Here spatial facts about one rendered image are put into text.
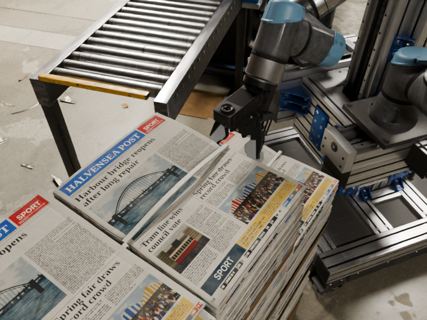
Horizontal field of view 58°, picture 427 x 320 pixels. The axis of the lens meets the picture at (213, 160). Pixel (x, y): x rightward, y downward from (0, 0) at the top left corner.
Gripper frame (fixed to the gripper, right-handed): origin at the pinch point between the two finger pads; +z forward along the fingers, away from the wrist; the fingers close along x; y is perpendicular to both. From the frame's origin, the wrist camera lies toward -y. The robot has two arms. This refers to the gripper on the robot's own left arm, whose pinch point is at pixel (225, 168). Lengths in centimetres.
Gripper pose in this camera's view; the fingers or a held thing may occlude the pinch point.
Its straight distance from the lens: 83.1
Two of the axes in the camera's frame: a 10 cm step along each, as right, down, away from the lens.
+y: 5.1, -1.4, 8.5
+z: -3.0, 9.0, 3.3
